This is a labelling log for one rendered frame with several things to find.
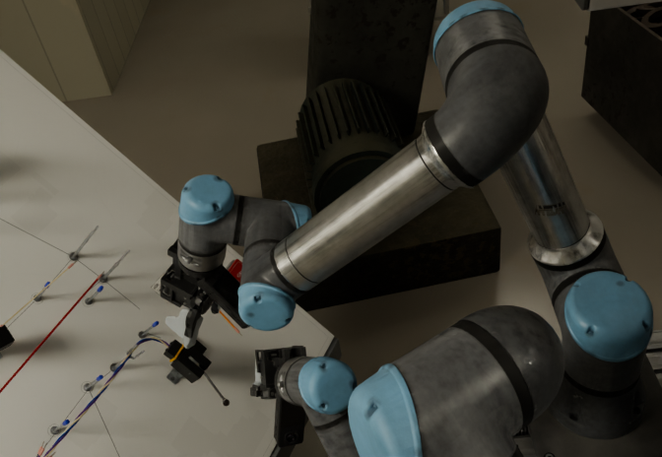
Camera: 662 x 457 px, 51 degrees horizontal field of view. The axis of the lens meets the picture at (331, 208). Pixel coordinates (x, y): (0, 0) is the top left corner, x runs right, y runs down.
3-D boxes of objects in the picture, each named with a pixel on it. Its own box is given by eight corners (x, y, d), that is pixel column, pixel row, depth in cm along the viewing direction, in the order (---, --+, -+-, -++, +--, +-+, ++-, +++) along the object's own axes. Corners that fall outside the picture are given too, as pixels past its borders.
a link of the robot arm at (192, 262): (236, 233, 110) (208, 268, 104) (233, 251, 113) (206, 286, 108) (195, 212, 111) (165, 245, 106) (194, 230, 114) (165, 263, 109)
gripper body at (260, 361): (294, 345, 124) (317, 345, 113) (297, 395, 122) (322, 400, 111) (251, 350, 121) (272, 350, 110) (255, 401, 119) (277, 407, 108)
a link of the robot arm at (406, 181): (593, 142, 74) (277, 350, 96) (564, 89, 83) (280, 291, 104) (532, 73, 69) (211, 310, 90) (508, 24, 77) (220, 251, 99)
